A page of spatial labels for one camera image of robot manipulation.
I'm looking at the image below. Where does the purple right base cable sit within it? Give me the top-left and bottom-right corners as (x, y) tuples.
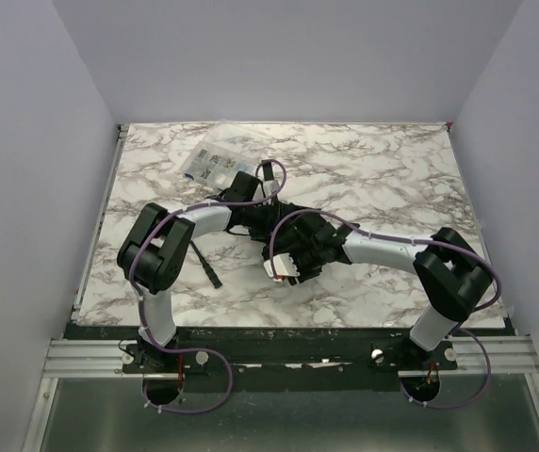
(400, 329), (495, 412)

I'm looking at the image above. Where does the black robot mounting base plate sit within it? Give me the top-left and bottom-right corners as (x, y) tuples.
(64, 324), (458, 393)

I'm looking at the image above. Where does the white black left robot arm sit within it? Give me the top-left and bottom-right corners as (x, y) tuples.
(117, 171), (269, 351)

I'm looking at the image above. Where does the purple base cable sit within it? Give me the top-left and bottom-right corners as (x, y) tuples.
(139, 347), (236, 416)
(400, 329), (495, 412)

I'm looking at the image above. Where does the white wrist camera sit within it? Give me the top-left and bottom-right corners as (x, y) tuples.
(263, 253), (300, 282)
(255, 161), (280, 197)

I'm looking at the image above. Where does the dark green folding umbrella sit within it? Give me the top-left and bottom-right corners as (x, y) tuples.
(226, 202), (328, 259)

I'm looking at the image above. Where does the black rubber mallet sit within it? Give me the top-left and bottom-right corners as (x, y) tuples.
(190, 241), (222, 289)

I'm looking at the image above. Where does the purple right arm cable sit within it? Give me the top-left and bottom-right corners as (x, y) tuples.
(269, 209), (501, 312)

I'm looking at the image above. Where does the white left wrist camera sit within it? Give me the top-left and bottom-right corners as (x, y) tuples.
(255, 161), (280, 197)

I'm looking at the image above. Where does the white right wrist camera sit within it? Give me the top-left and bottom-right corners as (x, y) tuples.
(263, 253), (300, 282)

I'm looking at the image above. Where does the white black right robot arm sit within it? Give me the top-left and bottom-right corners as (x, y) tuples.
(275, 212), (499, 354)

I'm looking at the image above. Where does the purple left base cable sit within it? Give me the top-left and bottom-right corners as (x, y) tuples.
(139, 347), (236, 416)

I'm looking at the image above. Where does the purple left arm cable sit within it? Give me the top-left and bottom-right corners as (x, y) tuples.
(127, 159), (289, 349)

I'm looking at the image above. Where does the clear plastic screw organizer box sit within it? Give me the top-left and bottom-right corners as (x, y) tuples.
(180, 140), (257, 190)

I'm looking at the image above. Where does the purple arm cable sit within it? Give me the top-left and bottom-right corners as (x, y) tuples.
(269, 209), (501, 312)
(127, 159), (289, 349)

